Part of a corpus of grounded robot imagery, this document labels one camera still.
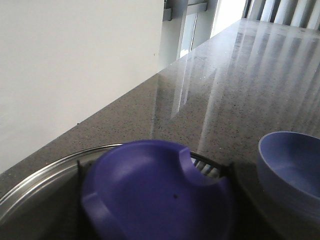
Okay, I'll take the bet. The grey window frame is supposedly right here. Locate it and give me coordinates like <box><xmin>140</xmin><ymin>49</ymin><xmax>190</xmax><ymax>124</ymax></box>
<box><xmin>162</xmin><ymin>0</ymin><xmax>208</xmax><ymax>22</ymax></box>

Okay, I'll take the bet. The black pot support grate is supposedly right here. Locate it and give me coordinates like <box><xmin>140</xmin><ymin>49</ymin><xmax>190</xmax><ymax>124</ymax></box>
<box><xmin>80</xmin><ymin>151</ymin><xmax>235</xmax><ymax>240</ymax></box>

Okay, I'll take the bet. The light blue ribbed bowl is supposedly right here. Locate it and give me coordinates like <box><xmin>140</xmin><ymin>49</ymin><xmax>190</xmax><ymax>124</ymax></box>
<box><xmin>256</xmin><ymin>131</ymin><xmax>320</xmax><ymax>226</ymax></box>

